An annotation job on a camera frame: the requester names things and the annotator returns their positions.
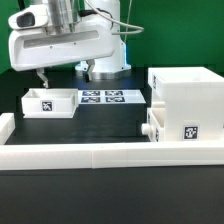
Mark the white front drawer tray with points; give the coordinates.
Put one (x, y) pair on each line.
(154, 127)

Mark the white drawer cabinet box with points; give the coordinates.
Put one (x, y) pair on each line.
(193, 99)

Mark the white drawer tray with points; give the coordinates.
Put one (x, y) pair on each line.
(154, 127)
(50, 103)

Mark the white rear drawer tray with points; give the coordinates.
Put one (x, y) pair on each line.
(50, 103)

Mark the black pole stand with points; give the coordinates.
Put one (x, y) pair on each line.
(21, 4)

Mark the white foam border frame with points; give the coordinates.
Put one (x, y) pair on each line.
(104, 155)

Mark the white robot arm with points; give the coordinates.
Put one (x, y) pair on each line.
(56, 32)

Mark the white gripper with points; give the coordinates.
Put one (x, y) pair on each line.
(115, 62)

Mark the white fiducial marker sheet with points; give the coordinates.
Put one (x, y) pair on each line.
(110, 97)

